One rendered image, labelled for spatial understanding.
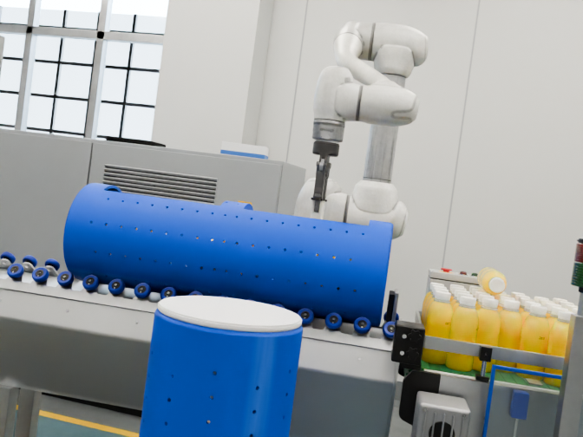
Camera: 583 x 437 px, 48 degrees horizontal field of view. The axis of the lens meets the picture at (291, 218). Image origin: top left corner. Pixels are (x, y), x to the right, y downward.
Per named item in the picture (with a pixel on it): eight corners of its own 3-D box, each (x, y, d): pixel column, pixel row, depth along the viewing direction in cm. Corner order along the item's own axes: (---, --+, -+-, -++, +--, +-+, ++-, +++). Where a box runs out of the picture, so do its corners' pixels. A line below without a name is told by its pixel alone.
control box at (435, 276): (424, 299, 212) (429, 267, 211) (488, 309, 209) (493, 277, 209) (426, 303, 202) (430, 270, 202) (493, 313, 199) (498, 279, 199)
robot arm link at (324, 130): (311, 117, 183) (309, 139, 183) (343, 121, 182) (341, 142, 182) (315, 121, 192) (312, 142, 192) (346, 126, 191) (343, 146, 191)
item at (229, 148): (224, 156, 366) (226, 143, 366) (267, 162, 364) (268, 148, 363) (220, 154, 354) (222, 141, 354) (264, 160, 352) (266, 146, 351)
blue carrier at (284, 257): (101, 275, 207) (113, 185, 206) (380, 318, 194) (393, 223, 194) (55, 283, 179) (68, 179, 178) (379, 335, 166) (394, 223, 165)
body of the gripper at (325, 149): (315, 141, 192) (311, 173, 192) (311, 138, 184) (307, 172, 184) (341, 145, 191) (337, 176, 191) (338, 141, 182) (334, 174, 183)
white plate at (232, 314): (319, 313, 136) (318, 319, 136) (199, 290, 145) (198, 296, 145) (272, 333, 109) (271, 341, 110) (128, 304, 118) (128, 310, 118)
